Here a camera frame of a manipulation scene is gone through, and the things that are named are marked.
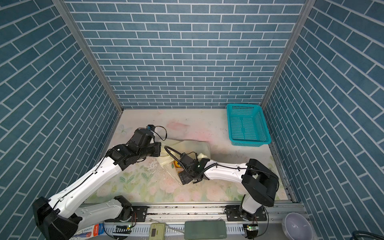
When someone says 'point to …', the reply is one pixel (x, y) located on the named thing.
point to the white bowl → (296, 227)
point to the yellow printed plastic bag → (200, 148)
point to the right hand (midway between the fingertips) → (184, 174)
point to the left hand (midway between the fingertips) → (162, 146)
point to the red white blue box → (94, 230)
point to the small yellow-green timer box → (157, 231)
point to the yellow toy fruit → (176, 165)
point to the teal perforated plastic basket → (247, 126)
